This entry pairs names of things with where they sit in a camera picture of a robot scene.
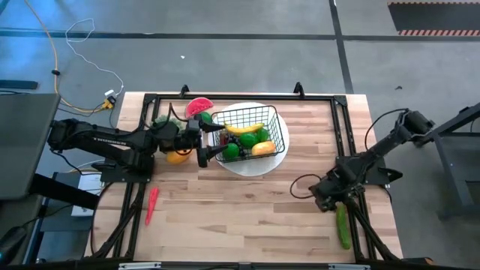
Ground green plant in white pot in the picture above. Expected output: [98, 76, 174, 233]
[149, 114, 187, 136]

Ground round white mat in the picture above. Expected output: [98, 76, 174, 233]
[207, 101, 290, 178]

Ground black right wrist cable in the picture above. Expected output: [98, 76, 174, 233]
[289, 173, 323, 200]

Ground silver metal bracket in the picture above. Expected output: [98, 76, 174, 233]
[118, 262, 162, 270]
[328, 263, 371, 270]

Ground yellow toy banana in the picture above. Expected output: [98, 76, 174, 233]
[223, 121, 266, 137]

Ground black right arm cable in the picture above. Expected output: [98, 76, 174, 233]
[364, 107, 410, 140]

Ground red toy chili pepper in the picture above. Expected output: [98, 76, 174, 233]
[145, 187, 161, 227]

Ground black office desk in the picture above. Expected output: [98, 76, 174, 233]
[0, 92, 62, 200]

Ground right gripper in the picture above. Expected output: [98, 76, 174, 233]
[309, 168, 361, 213]

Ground black floor strip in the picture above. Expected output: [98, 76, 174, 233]
[0, 79, 39, 90]

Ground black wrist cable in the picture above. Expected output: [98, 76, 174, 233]
[167, 101, 188, 124]
[289, 173, 323, 200]

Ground black wire basket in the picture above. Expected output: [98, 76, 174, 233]
[211, 104, 287, 164]

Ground green toy cucumber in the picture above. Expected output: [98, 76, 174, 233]
[335, 202, 353, 251]

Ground black metal stand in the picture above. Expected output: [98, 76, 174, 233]
[412, 101, 480, 221]

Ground dark purple toy grapes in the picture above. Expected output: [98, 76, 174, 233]
[226, 134, 248, 158]

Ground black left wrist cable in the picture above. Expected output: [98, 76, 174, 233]
[167, 101, 188, 124]

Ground yellow toy mango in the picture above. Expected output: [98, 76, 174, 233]
[250, 140, 278, 157]

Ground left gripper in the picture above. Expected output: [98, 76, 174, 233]
[184, 118, 226, 168]

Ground orange toy mango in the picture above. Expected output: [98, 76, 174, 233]
[166, 149, 192, 165]

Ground black aluminium rig frame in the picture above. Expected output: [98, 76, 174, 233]
[29, 81, 432, 270]

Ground black hazard striped mat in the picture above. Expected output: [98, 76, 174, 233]
[388, 1, 480, 37]

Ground white floor cable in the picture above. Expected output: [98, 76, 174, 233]
[65, 17, 125, 97]

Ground orange hanging cable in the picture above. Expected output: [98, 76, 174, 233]
[22, 0, 110, 113]

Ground light green toy fruit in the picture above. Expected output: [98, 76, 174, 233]
[221, 142, 241, 161]

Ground red watermelon slice toy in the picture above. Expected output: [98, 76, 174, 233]
[184, 97, 215, 120]

